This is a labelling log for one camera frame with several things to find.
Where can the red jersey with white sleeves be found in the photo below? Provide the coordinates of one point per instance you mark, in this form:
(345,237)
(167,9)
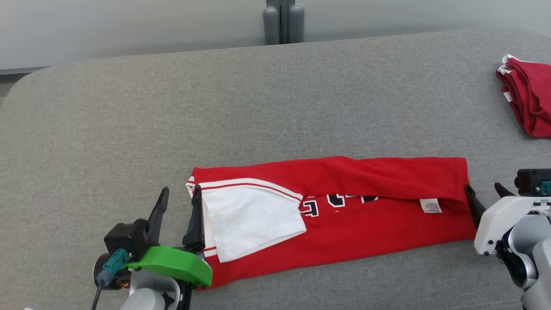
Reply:
(366,224)

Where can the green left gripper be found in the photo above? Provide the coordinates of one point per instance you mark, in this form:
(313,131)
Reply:
(176,262)

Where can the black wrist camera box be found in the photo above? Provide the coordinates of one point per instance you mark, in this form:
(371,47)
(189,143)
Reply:
(531,181)
(127,237)

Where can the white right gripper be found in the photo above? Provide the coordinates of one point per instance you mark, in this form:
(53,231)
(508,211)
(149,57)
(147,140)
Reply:
(495,224)

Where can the grey metal partition post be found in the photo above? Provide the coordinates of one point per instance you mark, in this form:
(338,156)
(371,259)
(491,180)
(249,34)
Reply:
(283,21)

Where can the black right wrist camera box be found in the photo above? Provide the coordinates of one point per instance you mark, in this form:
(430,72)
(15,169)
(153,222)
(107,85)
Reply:
(531,181)

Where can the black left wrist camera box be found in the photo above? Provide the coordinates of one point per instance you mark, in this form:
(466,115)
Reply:
(127,237)

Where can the red shorts with white trim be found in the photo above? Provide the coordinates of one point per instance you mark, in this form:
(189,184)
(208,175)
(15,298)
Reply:
(531,99)

